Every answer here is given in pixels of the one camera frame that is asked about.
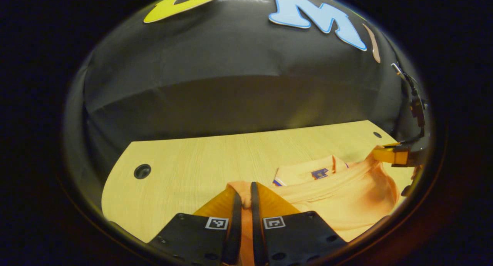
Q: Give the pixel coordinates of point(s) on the orange T-shirt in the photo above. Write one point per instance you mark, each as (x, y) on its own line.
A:
(346, 196)

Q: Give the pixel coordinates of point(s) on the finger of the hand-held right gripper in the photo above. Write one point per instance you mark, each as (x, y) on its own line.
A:
(389, 155)

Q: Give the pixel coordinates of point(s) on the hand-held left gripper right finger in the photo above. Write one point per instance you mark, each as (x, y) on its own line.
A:
(257, 239)

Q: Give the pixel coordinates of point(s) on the black backdrop cloth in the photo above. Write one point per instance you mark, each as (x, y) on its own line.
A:
(231, 96)

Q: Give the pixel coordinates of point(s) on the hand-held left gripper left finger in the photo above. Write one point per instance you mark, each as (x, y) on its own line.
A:
(235, 235)

